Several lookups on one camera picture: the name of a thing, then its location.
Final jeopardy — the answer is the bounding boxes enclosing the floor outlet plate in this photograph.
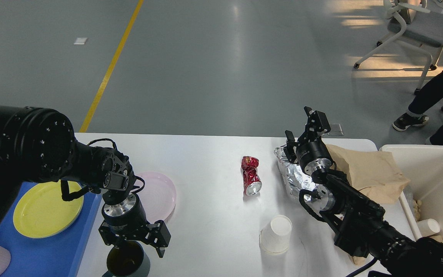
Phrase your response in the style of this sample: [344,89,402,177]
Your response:
[327,124,343,136]

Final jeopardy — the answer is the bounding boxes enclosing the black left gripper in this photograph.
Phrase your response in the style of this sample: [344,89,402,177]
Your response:
[98,194,171,258]

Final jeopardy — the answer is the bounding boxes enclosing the white paper cup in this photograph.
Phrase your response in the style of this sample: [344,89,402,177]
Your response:
[260,215,293,255]

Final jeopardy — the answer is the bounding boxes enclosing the blue plastic tray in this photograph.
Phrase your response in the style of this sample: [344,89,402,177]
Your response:
[0,193,102,277]

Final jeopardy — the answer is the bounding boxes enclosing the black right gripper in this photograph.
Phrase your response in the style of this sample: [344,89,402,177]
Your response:
[284,107,333,175]

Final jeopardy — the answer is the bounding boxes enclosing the pink plate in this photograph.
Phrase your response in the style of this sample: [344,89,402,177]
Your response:
[137,171,177,224]

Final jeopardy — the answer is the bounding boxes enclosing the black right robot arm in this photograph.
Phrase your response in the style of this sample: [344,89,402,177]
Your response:
[283,106,443,277]

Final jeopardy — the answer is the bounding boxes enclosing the grey office chair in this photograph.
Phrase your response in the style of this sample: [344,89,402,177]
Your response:
[353,0,443,95]

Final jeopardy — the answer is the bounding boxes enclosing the crumpled aluminium foil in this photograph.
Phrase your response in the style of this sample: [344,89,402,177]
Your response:
[273,146,317,203]

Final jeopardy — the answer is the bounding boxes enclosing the crushed red soda can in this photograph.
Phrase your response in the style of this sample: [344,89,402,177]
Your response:
[241,156,262,196]

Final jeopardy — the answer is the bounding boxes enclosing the white plastic bin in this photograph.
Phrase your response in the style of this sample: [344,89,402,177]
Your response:
[380,144,443,239]

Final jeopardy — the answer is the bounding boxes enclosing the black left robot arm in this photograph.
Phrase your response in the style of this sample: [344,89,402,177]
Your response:
[0,105,171,258]

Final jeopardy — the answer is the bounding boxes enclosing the dark teal mug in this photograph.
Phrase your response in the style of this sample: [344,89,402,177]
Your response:
[102,240,151,277]

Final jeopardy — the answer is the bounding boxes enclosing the paper cup in bin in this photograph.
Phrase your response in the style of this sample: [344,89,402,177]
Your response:
[416,219,441,238]

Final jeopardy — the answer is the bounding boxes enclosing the brown paper bag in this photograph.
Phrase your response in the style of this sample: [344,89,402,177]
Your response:
[327,144,411,204]

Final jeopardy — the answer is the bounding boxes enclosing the yellow plate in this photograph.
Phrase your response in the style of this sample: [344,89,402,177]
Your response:
[13,181,84,239]

